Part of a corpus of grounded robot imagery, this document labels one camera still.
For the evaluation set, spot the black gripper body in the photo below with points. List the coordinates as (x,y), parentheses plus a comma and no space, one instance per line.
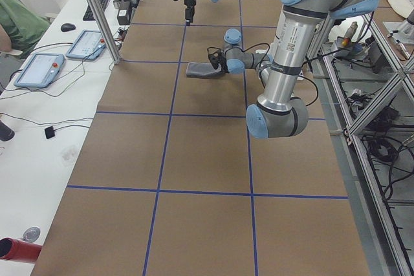
(222,62)
(189,0)

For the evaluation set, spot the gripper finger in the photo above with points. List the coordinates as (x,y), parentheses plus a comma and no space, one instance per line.
(215,59)
(222,69)
(189,15)

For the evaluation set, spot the pink and grey towel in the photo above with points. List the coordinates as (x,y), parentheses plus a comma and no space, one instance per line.
(203,71)

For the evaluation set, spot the black power adapter box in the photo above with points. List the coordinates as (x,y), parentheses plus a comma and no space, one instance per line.
(124,13)

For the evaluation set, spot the far teach pendant tablet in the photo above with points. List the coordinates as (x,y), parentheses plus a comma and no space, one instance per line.
(87,47)

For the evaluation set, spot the teach pendant tablet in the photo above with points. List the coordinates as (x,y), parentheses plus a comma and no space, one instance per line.
(87,47)
(40,70)

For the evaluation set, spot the black computer mouse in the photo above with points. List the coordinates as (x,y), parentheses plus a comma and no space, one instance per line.
(66,27)

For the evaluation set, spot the near teach pendant tablet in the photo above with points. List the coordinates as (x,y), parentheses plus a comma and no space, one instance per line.
(40,70)

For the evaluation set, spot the seated person green shirt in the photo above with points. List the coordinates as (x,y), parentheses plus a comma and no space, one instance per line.
(21,29)

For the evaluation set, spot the small black square device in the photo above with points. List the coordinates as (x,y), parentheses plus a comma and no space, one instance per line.
(50,132)

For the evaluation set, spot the round metal disc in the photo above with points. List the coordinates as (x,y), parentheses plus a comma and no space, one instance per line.
(31,234)

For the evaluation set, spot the red cylinder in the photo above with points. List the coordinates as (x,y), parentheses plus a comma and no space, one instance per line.
(19,251)

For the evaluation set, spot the aluminium frame post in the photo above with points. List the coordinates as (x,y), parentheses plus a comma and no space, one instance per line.
(105,30)

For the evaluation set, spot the aluminium frame rail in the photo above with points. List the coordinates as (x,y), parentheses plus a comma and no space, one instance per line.
(372,92)

